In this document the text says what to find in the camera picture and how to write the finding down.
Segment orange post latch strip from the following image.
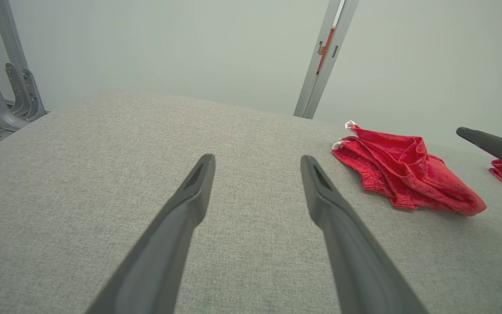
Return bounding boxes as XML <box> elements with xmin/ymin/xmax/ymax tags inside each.
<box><xmin>316</xmin><ymin>27</ymin><xmax>335</xmax><ymax>75</ymax></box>

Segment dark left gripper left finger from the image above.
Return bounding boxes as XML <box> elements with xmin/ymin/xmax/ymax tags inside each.
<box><xmin>85</xmin><ymin>154</ymin><xmax>216</xmax><ymax>314</ymax></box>

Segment red shorts with white trim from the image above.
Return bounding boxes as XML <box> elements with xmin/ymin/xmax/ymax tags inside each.
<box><xmin>332</xmin><ymin>121</ymin><xmax>488</xmax><ymax>217</ymax></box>

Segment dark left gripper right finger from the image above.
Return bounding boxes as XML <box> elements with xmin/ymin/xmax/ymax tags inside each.
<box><xmin>301</xmin><ymin>155</ymin><xmax>428</xmax><ymax>314</ymax></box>

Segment grey partition post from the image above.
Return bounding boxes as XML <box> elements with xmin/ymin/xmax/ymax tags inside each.
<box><xmin>294</xmin><ymin>0</ymin><xmax>360</xmax><ymax>119</ymax></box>

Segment grey metal partition foot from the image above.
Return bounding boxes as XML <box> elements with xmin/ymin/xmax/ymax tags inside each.
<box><xmin>0</xmin><ymin>0</ymin><xmax>51</xmax><ymax>141</ymax></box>

